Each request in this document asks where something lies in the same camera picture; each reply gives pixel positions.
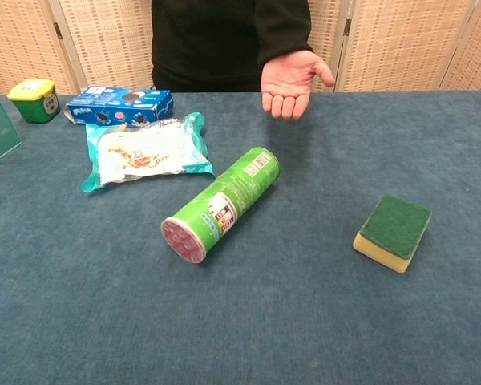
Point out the blue felt table cloth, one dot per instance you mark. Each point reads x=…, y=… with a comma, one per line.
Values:
x=240, y=280

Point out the teal and white snack bag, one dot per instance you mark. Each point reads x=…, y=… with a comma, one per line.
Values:
x=144, y=152

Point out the green tub with yellow lid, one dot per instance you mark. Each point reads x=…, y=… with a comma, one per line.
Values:
x=34, y=102

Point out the person's open bare hand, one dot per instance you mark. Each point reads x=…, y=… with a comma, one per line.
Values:
x=290, y=86

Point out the green cylindrical chips can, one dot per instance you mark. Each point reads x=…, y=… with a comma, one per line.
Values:
x=228, y=196

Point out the blue cookie box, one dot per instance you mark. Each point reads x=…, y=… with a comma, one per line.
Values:
x=120, y=105

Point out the green and yellow sponge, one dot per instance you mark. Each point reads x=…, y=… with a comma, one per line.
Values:
x=394, y=228

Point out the woven folding screen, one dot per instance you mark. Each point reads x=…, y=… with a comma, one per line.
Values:
x=405, y=44

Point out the person in black sweater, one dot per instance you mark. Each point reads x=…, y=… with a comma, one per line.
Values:
x=224, y=40

